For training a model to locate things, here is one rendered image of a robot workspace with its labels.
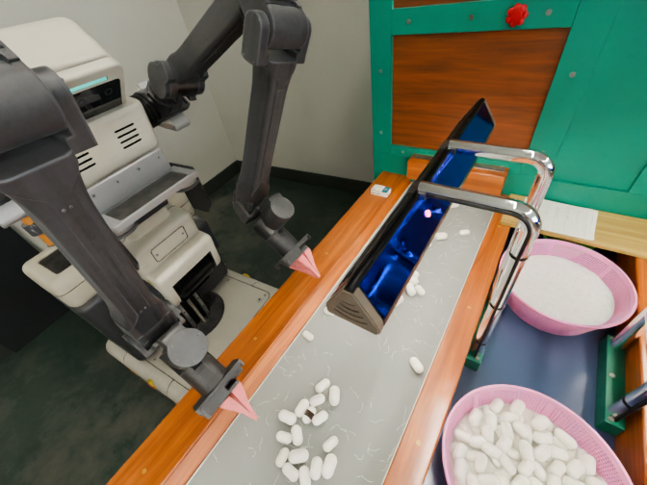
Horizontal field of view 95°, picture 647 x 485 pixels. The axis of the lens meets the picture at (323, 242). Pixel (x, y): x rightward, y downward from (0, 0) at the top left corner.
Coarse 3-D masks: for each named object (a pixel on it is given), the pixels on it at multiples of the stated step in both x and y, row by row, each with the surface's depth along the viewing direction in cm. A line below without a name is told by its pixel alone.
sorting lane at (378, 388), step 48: (432, 240) 89; (480, 240) 87; (336, 288) 82; (432, 288) 77; (336, 336) 71; (384, 336) 69; (432, 336) 68; (288, 384) 65; (336, 384) 63; (384, 384) 62; (240, 432) 59; (288, 432) 58; (336, 432) 57; (384, 432) 56; (192, 480) 55; (240, 480) 54; (288, 480) 52; (336, 480) 52
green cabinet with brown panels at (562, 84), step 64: (384, 0) 81; (448, 0) 74; (512, 0) 67; (576, 0) 62; (640, 0) 58; (384, 64) 91; (448, 64) 83; (512, 64) 75; (576, 64) 68; (640, 64) 63; (384, 128) 105; (448, 128) 94; (512, 128) 84; (576, 128) 76; (640, 128) 70; (640, 192) 76
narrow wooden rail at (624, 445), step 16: (624, 256) 79; (640, 272) 69; (640, 288) 66; (640, 304) 64; (640, 336) 59; (640, 352) 57; (640, 368) 55; (640, 384) 53; (640, 416) 50; (624, 432) 53; (640, 432) 49; (624, 448) 52; (640, 448) 48; (624, 464) 50; (640, 464) 46; (640, 480) 45
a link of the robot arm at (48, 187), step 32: (64, 96) 25; (0, 160) 25; (32, 160) 26; (64, 160) 27; (32, 192) 26; (64, 192) 28; (64, 224) 29; (96, 224) 32; (96, 256) 34; (96, 288) 38; (128, 288) 40; (128, 320) 43; (160, 320) 51
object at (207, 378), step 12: (204, 360) 51; (216, 360) 53; (240, 360) 54; (192, 372) 50; (204, 372) 51; (216, 372) 51; (228, 372) 52; (192, 384) 51; (204, 384) 50; (216, 384) 51; (204, 396) 51
